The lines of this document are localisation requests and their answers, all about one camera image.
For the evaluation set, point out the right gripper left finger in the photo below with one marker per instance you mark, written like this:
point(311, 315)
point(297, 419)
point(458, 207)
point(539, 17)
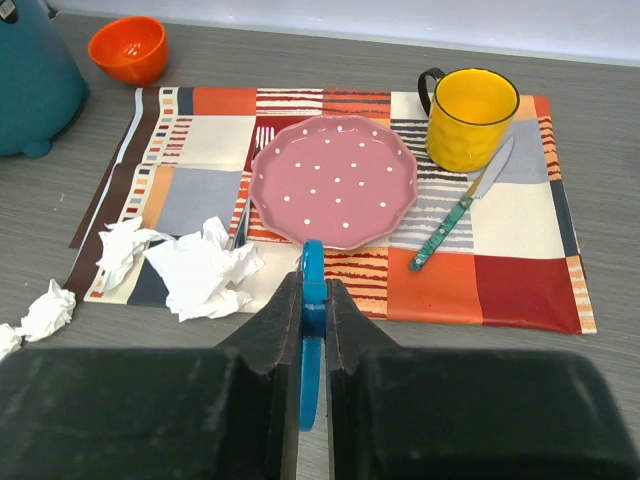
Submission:
point(230, 411)

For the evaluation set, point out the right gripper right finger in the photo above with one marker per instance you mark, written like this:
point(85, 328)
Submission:
point(430, 413)

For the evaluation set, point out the blue hand brush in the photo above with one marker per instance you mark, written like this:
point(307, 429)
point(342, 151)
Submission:
point(314, 294)

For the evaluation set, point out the crumpled paper by dustpan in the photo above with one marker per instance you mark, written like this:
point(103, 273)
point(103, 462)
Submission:
point(201, 274)

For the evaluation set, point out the crumpled paper near placemat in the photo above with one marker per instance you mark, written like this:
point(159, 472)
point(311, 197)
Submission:
point(121, 242)

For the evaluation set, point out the crumpled paper left centre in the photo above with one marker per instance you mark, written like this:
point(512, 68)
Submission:
point(47, 314)

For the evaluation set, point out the colourful patchwork placemat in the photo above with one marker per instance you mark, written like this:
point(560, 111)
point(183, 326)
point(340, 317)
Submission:
point(511, 260)

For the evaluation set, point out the crumpled paper far left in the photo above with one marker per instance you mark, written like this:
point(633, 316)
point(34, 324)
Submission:
point(10, 340)

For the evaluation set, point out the pink dotted plate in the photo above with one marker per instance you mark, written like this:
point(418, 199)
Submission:
point(342, 180)

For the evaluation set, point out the yellow enamel mug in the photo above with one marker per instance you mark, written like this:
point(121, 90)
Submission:
point(469, 111)

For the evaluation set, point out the orange bowl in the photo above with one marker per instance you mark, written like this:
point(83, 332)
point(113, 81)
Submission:
point(133, 50)

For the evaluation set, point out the teal plastic trash bin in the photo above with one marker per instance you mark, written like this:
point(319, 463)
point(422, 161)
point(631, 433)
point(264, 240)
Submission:
point(41, 85)

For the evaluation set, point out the knife with teal handle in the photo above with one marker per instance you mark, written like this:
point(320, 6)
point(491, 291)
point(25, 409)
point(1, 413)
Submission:
point(477, 190)

